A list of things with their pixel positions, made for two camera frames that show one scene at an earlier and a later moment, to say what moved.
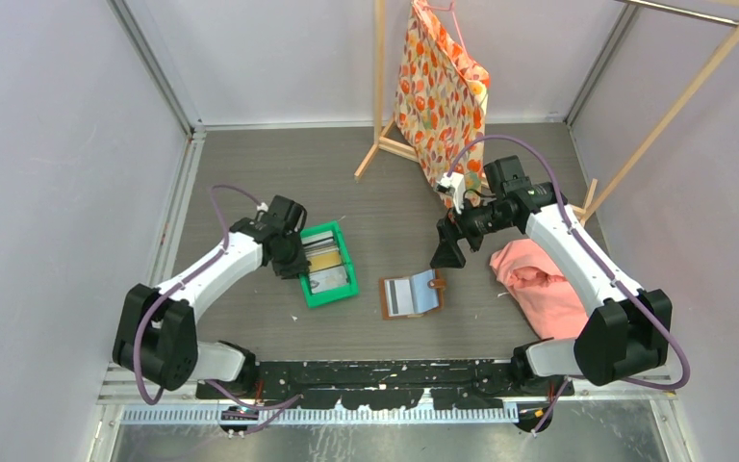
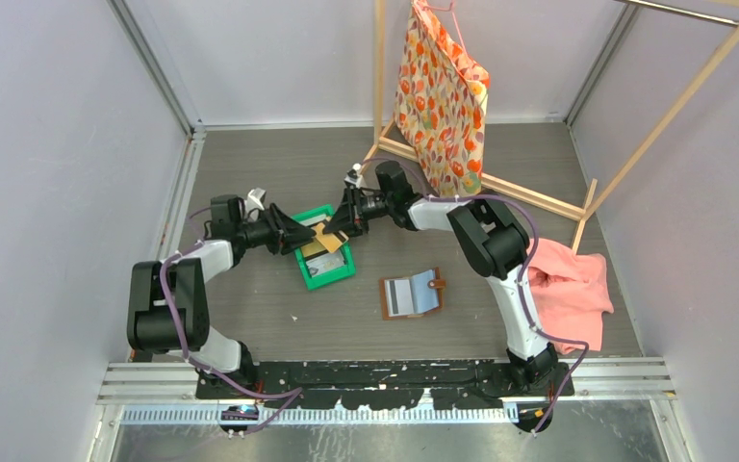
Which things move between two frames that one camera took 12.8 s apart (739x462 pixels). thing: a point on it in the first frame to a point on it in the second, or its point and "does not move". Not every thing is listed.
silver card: x=328 y=278 to x=325 y=262
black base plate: x=389 y=386 does not move
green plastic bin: x=321 y=297 to x=318 y=266
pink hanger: x=450 y=9 does not move
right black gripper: x=447 y=253 to x=344 y=219
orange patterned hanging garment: x=441 y=100 does not move
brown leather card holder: x=426 y=294 does not move
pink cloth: x=549 y=304 does not move
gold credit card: x=322 y=261 to x=328 y=240
